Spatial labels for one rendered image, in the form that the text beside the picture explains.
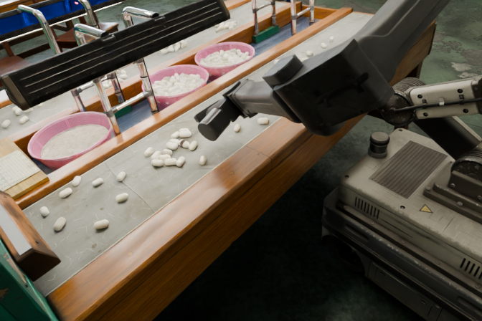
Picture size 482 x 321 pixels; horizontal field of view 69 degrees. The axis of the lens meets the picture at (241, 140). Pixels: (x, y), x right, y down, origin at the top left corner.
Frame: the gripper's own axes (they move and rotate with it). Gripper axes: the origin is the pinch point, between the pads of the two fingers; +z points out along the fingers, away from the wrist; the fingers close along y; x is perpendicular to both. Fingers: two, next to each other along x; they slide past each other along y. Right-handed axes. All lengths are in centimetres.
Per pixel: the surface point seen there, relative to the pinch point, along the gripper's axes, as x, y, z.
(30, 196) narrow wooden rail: -9.0, 44.6, 18.8
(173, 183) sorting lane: 8.8, 16.9, 0.5
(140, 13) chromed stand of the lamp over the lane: -34.0, 0.4, -6.6
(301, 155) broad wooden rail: 24.6, -18.7, -8.8
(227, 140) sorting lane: 8.0, -5.6, 1.1
